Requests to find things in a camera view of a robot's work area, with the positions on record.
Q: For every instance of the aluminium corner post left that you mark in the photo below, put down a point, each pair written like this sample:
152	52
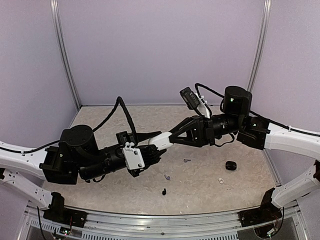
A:
57	24

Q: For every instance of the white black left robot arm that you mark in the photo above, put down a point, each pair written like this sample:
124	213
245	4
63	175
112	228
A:
77	156

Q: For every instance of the white earbud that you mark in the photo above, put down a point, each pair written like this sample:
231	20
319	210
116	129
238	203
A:
221	181

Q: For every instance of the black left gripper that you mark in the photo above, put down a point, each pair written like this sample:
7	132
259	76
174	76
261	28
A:
149	158

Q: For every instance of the black earbud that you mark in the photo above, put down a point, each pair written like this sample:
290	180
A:
164	192

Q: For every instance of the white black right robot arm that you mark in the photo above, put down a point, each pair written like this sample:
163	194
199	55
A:
252	130

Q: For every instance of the white earbud charging case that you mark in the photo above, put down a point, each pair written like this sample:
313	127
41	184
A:
161	141

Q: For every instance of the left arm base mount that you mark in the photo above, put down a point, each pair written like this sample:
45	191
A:
57	212

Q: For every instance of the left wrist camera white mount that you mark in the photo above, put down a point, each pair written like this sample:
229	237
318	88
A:
133	156

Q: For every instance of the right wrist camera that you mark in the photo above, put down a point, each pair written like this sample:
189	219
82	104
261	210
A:
196	102

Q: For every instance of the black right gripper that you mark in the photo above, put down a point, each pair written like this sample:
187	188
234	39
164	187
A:
202	133

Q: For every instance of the aluminium corner post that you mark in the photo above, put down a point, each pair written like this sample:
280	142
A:
57	24
260	44

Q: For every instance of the black earbud charging case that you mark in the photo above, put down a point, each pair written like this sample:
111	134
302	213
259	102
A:
230	165

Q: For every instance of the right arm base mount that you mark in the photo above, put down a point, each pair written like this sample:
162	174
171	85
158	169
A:
264	213

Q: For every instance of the aluminium front rail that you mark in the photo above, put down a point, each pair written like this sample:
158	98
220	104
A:
101	225

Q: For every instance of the aluminium corner post right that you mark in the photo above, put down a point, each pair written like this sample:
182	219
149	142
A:
260	44

